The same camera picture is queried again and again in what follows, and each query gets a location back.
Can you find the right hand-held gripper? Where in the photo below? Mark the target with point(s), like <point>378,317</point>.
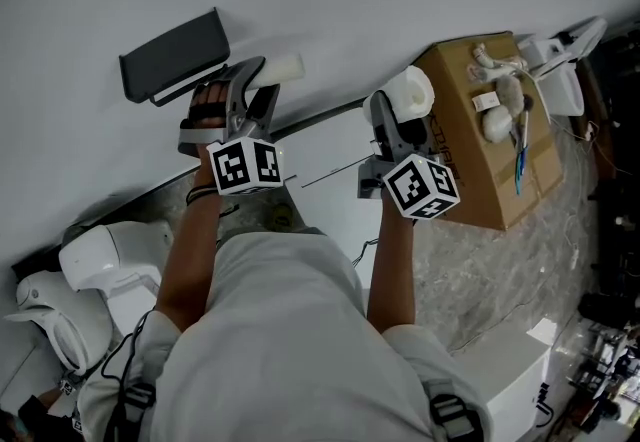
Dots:
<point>420,185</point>

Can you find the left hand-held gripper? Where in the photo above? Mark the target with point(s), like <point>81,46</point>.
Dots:
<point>245,167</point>

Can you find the white toilet paper roll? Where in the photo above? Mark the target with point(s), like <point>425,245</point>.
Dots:
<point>412,90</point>

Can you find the person's left forearm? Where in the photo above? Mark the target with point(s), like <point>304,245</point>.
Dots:
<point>185,255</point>

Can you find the person's right forearm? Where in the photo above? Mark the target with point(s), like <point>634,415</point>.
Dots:
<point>392,270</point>

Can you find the white boxy smart toilet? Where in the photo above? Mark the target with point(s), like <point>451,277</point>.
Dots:
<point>325,150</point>

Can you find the white elongated smart toilet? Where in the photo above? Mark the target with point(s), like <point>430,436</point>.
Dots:
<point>115,255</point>

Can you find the white egg-shaped toilet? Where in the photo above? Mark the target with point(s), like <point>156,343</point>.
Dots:
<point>55,325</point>

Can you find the person's left hand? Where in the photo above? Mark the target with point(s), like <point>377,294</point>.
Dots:
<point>207,105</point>

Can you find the large brown cardboard box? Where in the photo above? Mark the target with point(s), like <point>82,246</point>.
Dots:
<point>480,170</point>

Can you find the small white box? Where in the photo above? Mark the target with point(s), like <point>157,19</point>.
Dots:
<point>486,102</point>

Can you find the white round sponge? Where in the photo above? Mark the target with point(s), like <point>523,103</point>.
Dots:
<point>497,124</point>

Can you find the black wrist band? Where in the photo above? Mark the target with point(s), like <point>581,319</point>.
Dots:
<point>202,195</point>

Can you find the white plastic pipe fitting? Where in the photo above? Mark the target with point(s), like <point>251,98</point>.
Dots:
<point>492,65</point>

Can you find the grey fluffy duster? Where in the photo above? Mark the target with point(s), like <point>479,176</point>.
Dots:
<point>509,92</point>

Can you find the person's yellow shoe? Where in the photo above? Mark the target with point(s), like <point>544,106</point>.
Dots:
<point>282,217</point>

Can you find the person's white shirt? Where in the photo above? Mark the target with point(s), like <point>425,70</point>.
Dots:
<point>280,330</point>

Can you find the cluttered dark equipment shelf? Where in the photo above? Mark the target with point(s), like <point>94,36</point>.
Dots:
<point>615,280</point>

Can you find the white glossy cabinet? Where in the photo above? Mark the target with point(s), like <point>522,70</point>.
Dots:
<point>500,380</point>

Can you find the black wall paper holder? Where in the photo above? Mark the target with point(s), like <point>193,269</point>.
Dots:
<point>170,55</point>

